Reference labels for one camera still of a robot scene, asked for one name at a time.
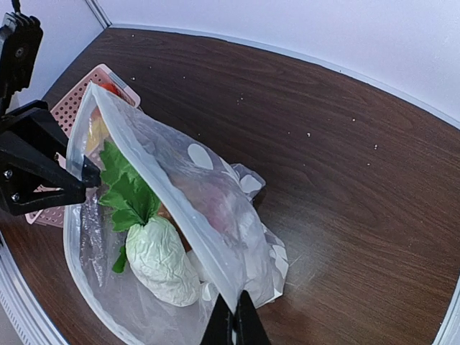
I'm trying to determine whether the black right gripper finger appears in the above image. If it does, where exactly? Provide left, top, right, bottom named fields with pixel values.
left=201, top=296, right=233, bottom=345
left=1, top=131, right=86, bottom=216
left=235, top=290, right=271, bottom=345

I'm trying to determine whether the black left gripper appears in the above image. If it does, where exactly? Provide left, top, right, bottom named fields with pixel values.
left=1, top=13, right=101, bottom=187

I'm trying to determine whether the orange pumpkin with leaf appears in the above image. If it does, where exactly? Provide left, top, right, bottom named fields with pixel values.
left=100, top=83, right=121, bottom=97

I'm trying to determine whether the white wrinkled cabbage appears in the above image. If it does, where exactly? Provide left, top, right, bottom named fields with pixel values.
left=98, top=140, right=201, bottom=307

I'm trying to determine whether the clear zip top bag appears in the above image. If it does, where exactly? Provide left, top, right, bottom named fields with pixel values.
left=63, top=83, right=289, bottom=344

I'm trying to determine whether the red apple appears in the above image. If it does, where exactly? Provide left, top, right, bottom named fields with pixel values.
left=180, top=180, right=254, bottom=237

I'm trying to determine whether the left aluminium corner post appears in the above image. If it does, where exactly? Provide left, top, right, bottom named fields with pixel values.
left=85, top=0, right=112, bottom=29

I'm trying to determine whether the aluminium front rail frame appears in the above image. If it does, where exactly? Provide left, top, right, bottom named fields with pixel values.
left=1, top=239, right=68, bottom=345

